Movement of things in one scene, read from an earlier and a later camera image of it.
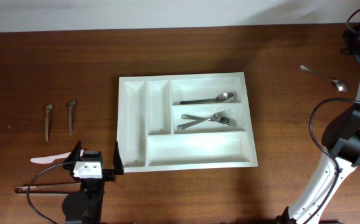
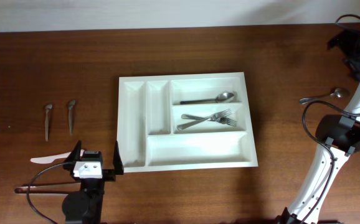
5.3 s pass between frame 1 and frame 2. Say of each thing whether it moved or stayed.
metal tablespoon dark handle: stayed
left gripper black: stayed
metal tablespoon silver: moved
